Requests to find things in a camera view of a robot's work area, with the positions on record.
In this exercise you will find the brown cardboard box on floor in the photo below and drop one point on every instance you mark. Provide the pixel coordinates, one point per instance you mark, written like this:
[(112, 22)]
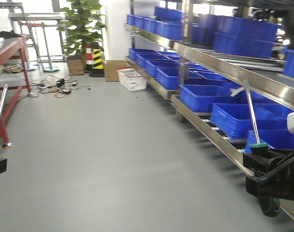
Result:
[(110, 69)]

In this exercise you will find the yellow black striped cone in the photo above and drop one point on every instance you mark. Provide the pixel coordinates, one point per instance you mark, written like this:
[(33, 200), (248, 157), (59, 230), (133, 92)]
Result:
[(97, 66)]

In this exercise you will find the red white traffic cone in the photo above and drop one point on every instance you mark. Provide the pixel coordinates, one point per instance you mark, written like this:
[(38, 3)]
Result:
[(89, 58)]

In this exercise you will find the steel shelf rack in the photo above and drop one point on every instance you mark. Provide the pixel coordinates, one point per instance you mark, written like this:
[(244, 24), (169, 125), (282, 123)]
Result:
[(260, 73)]

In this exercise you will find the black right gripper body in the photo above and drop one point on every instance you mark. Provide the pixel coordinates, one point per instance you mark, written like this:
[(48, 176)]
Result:
[(273, 173)]

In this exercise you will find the white printed crate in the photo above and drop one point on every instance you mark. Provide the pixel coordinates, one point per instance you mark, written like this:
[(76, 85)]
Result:
[(131, 79)]

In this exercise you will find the green potted plant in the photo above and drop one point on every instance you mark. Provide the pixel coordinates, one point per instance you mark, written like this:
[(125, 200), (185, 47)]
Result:
[(83, 25)]

